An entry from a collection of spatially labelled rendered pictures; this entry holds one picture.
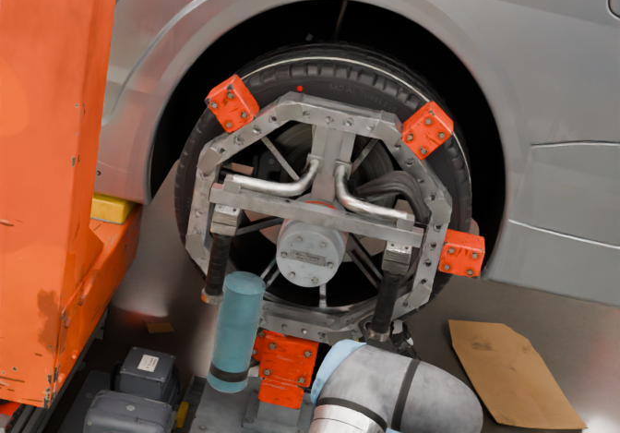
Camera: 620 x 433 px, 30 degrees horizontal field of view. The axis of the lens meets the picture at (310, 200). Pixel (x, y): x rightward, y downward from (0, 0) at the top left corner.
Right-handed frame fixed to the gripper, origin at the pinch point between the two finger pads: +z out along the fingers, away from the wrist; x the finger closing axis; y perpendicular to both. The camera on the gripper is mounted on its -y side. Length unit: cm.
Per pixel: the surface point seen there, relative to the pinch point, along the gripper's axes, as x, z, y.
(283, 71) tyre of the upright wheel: 11, 3, -61
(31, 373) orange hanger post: -51, -44, -45
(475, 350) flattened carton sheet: -19, 104, 69
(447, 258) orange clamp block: 20.3, -6.3, -9.7
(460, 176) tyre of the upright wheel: 30.6, 2.3, -21.3
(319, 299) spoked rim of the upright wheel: -12.9, 4.4, -11.5
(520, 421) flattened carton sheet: -9, 68, 79
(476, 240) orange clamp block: 26.6, -1.8, -8.5
